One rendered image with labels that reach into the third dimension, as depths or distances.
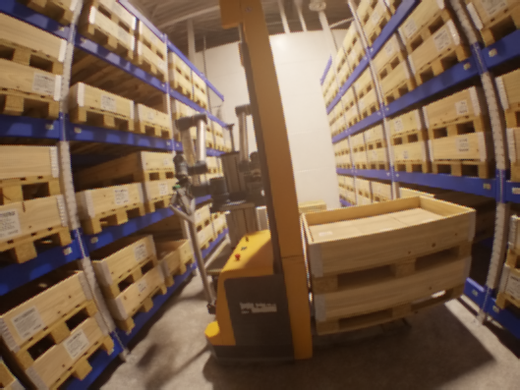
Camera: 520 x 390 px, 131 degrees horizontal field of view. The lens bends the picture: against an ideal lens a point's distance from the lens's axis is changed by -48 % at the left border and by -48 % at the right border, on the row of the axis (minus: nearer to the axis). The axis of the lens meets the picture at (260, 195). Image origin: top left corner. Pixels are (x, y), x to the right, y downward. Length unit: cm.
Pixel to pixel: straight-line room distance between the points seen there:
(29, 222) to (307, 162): 680
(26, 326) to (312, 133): 733
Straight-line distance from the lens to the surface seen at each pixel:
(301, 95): 749
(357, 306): 154
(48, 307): 169
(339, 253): 132
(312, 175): 716
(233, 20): 160
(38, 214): 165
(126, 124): 253
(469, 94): 203
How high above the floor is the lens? 143
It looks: 6 degrees down
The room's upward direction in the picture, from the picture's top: 9 degrees counter-clockwise
